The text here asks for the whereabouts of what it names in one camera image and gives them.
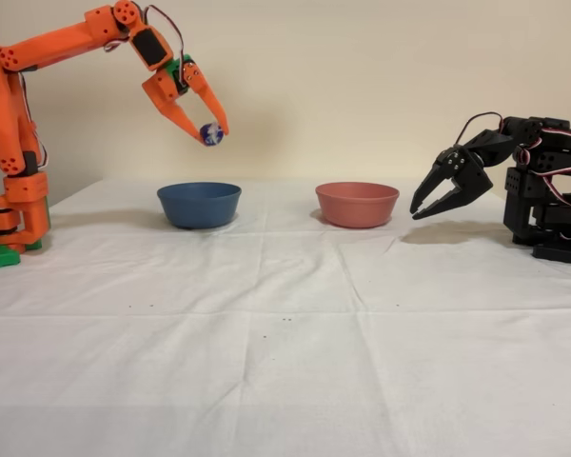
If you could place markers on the blue candy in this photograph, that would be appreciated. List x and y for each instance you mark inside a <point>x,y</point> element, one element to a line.
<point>212,134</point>

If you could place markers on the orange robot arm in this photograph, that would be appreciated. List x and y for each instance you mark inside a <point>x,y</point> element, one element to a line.
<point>52,45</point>

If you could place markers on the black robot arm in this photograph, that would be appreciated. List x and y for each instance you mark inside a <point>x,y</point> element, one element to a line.
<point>547,162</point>

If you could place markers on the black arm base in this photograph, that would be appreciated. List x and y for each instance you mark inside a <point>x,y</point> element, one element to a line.
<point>561,252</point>

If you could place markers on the green arm base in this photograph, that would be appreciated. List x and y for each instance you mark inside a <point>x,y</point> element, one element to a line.
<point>0,259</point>

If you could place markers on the pink bowl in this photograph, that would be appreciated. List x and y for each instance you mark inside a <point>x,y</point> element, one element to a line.
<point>357,207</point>

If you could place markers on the blue bowl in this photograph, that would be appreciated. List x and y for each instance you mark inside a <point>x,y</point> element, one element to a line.
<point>200,207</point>

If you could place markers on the white tablecloth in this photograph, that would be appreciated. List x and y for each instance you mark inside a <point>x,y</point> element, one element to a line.
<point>285,357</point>

